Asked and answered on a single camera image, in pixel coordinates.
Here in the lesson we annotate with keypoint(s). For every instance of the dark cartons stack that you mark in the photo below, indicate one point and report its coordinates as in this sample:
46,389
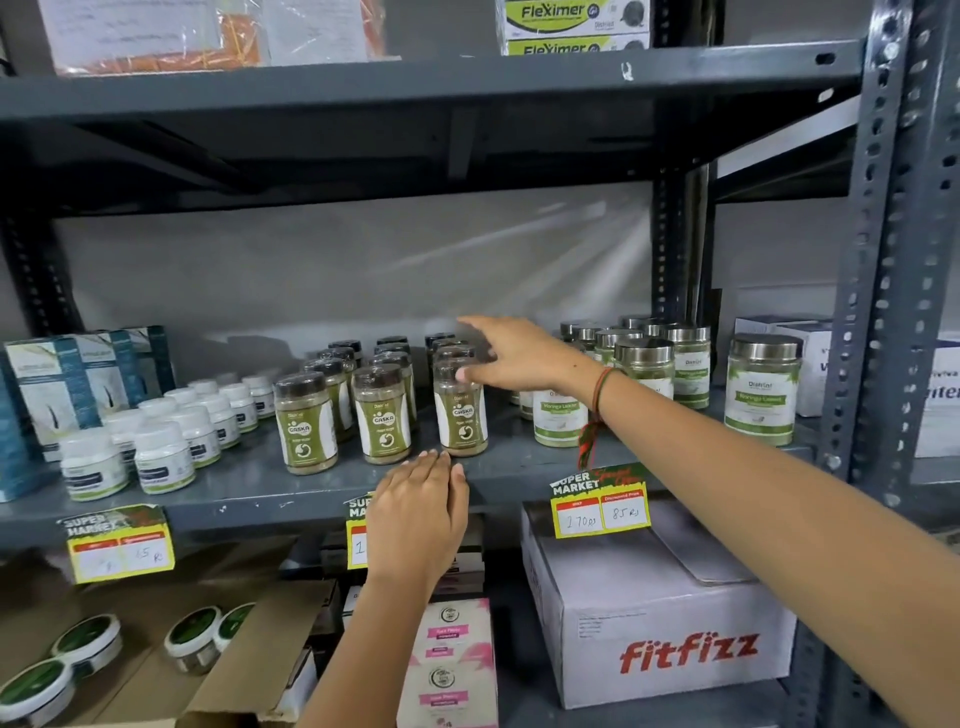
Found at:
465,570

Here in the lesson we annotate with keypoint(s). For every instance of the person's left hand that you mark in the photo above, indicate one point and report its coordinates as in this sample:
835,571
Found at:
412,525

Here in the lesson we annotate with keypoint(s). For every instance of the pink white carton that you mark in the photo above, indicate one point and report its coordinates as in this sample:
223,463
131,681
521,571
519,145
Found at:
450,694
457,634

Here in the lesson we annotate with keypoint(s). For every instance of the person's right thumb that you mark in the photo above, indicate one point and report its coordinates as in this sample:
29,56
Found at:
484,372

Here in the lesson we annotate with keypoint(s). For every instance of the group of steel-lidded glass jars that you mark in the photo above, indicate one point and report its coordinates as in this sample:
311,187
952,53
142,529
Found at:
761,397

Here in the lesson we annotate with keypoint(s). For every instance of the grey metal shelving rack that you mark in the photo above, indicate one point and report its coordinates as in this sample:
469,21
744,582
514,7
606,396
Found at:
375,94

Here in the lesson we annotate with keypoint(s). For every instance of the rows of brown-lidded spice jars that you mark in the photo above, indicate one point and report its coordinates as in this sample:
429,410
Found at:
379,420

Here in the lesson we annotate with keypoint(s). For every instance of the orange packet in clear plastic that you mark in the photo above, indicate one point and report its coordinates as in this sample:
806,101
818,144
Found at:
195,34

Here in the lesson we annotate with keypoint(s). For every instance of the white cardboard box red print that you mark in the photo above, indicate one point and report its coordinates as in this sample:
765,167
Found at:
660,630

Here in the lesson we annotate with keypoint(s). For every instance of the person's right forearm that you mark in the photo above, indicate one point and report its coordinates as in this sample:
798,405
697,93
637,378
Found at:
750,525

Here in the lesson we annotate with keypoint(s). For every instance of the group of small white bottles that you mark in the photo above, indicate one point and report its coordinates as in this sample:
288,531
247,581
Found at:
161,450

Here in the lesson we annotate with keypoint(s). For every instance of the green label powder jar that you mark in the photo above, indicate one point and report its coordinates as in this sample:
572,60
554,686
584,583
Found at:
459,420

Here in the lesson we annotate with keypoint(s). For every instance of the brown cardboard box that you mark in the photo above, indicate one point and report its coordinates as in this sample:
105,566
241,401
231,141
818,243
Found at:
150,585

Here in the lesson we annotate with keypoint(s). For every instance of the round tin green lid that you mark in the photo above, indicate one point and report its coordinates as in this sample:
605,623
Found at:
86,643
236,622
34,688
193,637

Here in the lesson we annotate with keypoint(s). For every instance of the clear plastic sheet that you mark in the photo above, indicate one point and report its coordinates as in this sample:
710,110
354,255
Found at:
337,277

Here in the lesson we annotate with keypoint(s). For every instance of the grey slotted metal rack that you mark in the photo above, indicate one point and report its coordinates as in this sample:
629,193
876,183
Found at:
934,225

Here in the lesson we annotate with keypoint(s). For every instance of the person's left forearm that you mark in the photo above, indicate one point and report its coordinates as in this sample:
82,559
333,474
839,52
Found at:
375,660

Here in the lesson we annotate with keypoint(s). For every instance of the red green thread wristband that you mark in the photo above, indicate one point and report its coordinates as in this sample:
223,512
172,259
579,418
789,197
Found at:
601,390

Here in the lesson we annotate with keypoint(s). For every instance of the blue white carton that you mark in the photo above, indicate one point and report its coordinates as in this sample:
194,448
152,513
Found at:
45,397
13,450
112,367
154,356

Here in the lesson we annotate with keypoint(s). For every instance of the person's right hand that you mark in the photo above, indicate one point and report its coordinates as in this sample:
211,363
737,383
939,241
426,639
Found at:
540,360

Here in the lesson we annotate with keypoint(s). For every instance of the person's left fingers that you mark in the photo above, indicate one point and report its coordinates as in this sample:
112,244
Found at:
420,476

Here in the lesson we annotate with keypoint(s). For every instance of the white blue print box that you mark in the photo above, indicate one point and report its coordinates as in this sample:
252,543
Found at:
941,397

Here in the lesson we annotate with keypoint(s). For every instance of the yellow price tag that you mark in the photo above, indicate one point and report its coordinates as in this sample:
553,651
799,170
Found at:
120,551
356,544
600,510

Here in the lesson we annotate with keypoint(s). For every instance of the white green product box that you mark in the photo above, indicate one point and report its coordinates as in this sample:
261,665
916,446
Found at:
574,16
577,46

